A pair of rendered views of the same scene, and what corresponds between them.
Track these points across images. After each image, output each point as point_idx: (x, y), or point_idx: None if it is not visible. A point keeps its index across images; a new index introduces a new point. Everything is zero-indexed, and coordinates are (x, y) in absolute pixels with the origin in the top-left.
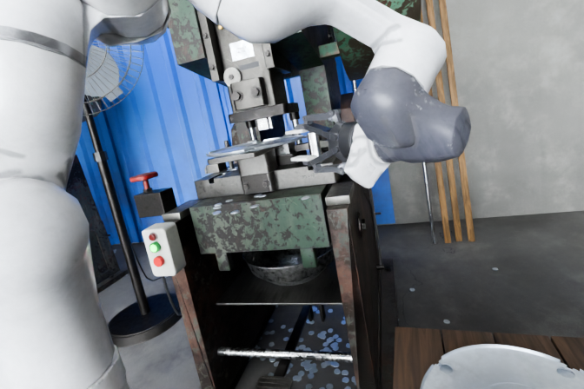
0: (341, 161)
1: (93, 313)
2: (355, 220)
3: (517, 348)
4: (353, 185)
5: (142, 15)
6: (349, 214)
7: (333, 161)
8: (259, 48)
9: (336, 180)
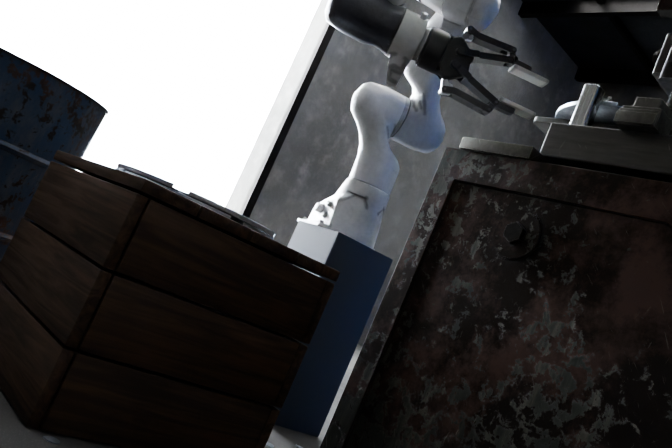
0: (629, 146)
1: (370, 152)
2: (505, 215)
3: (224, 208)
4: (514, 145)
5: (442, 9)
6: (451, 160)
7: (563, 123)
8: None
9: (541, 150)
